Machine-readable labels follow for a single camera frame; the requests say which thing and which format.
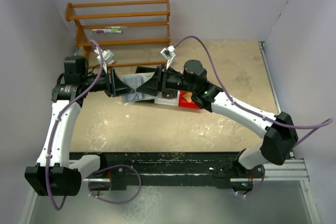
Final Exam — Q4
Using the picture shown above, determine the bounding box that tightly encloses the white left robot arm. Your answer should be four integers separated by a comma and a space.
24, 56, 134, 196

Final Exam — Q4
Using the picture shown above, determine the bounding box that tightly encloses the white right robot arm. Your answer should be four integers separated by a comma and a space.
136, 60, 298, 170

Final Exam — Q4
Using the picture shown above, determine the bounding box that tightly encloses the gold VIP cards stack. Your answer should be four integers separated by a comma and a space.
183, 92, 193, 102

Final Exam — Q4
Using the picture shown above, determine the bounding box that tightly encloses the white plastic bin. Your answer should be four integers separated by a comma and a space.
154, 90, 180, 106

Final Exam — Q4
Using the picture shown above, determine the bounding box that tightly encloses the black plastic bin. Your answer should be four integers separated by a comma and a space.
134, 66, 156, 78

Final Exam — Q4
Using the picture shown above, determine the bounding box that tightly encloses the red plastic bin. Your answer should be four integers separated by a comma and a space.
178, 91, 200, 110

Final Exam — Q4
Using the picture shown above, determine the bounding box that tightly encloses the pink marker pen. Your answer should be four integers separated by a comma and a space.
91, 29, 123, 34

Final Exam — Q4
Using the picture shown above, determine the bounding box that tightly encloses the wooden shelf rack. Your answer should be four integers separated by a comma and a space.
65, 0, 171, 59

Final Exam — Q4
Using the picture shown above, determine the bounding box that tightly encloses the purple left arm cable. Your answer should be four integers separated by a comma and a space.
45, 39, 109, 211

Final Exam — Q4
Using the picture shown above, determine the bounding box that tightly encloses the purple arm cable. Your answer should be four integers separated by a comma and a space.
45, 39, 109, 211
170, 35, 333, 148

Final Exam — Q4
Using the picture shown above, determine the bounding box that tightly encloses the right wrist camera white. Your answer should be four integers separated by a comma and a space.
160, 45, 176, 69

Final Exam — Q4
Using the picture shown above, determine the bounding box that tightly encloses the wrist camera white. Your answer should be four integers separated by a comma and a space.
160, 45, 176, 69
95, 48, 115, 65

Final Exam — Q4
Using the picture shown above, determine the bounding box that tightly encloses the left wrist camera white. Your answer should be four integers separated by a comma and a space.
95, 48, 115, 65

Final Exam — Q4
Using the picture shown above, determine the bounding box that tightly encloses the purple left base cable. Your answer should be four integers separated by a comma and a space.
88, 165, 142, 204

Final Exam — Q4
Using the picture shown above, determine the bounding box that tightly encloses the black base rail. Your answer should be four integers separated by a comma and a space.
77, 151, 254, 191

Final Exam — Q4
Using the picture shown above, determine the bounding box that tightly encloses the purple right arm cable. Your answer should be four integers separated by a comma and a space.
170, 35, 333, 148

